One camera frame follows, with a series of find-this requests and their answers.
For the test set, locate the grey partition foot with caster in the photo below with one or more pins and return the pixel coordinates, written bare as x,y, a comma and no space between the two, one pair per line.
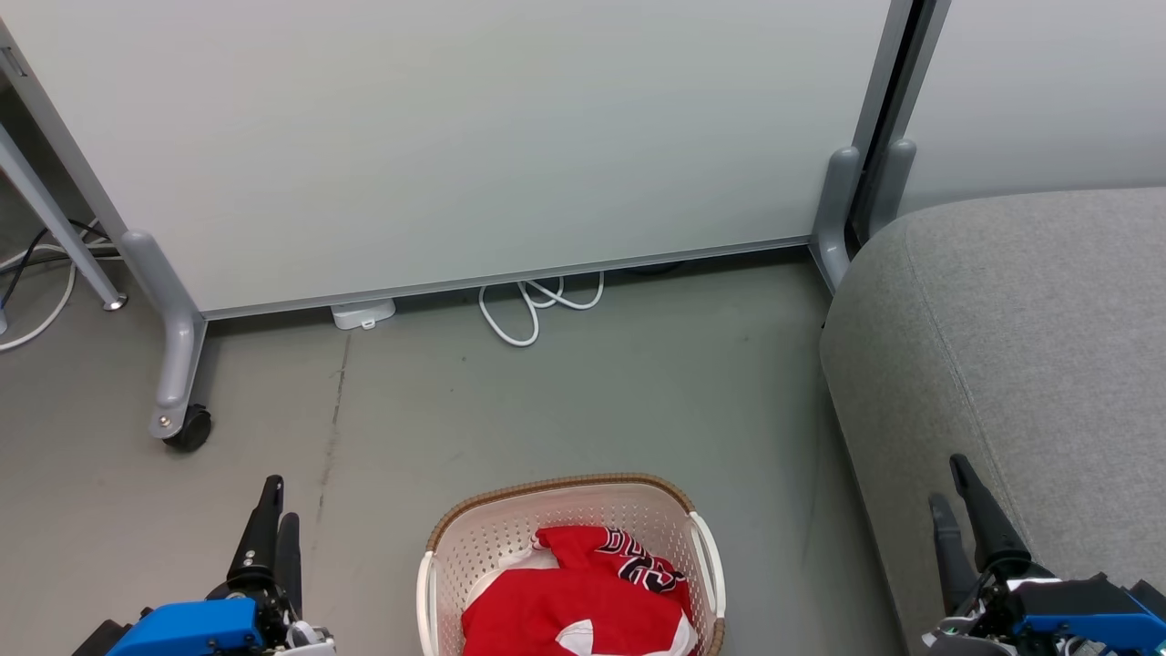
173,346

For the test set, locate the grey fabric sofa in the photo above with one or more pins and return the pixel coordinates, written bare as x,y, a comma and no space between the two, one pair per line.
1020,364

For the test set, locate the narrow white partition panel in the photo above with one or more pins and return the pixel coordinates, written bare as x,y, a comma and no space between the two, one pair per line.
1038,91

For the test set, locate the large white partition panel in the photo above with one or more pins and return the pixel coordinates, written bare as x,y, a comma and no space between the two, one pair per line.
474,137

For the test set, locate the grey metal table leg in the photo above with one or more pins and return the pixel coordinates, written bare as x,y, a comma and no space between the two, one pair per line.
55,219

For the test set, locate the red jersey with black number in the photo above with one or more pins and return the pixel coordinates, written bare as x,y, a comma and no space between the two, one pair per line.
583,548

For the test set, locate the white power adapter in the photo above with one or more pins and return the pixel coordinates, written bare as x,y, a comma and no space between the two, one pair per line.
363,313

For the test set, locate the white plastic laundry basket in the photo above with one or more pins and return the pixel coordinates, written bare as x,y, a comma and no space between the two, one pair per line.
510,528

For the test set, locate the red garment with white stripes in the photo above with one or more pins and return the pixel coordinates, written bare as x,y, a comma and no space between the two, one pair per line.
528,621

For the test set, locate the black caster wheel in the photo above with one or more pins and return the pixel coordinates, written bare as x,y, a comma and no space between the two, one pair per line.
192,428

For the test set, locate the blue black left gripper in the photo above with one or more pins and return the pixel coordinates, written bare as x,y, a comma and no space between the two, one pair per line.
196,629

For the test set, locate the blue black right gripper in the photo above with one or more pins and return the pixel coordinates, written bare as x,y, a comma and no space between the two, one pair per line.
1075,615

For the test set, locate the short grey partition foot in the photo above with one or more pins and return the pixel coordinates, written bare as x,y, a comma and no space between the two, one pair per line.
891,182
833,219

